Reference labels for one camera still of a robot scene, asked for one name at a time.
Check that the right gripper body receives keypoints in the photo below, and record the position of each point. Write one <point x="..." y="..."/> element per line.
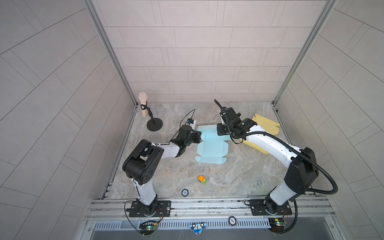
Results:
<point x="222" y="129"/>

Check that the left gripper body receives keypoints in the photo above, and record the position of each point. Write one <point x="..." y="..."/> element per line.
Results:
<point x="191" y="139"/>

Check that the light blue paper box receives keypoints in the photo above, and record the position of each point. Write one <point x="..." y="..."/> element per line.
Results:
<point x="213" y="148"/>

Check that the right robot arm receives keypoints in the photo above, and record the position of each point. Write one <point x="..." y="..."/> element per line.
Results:
<point x="299" y="175"/>

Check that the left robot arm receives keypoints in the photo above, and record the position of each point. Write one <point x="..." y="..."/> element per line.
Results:
<point x="141" y="164"/>

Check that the yellow paper box stack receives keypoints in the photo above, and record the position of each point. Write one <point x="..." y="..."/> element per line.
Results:
<point x="269" y="126"/>

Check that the black microphone stand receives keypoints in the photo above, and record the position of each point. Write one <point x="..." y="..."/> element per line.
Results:
<point x="154" y="124"/>

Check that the orange green toy block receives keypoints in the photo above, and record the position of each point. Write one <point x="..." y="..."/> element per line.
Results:
<point x="202" y="180"/>

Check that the beige microphone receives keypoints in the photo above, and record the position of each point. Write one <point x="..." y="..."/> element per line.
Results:
<point x="143" y="103"/>

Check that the blue sticker marker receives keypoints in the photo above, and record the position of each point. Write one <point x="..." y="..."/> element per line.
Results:
<point x="198" y="228"/>

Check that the round black white disc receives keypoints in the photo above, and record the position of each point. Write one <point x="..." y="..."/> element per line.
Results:
<point x="232" y="221"/>

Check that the left green circuit board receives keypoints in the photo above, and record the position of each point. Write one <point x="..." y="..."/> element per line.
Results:
<point x="148" y="227"/>

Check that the green circuit board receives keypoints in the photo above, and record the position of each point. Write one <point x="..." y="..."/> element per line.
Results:
<point x="148" y="227"/>
<point x="277" y="224"/>

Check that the right green circuit board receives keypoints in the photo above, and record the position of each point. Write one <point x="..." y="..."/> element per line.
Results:
<point x="277" y="224"/>

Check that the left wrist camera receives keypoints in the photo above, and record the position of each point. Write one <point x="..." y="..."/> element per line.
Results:
<point x="191" y="122"/>

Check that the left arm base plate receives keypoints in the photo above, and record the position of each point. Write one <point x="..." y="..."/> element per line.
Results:
<point x="156" y="209"/>

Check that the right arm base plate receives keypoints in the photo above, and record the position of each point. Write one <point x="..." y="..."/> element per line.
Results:
<point x="262" y="207"/>

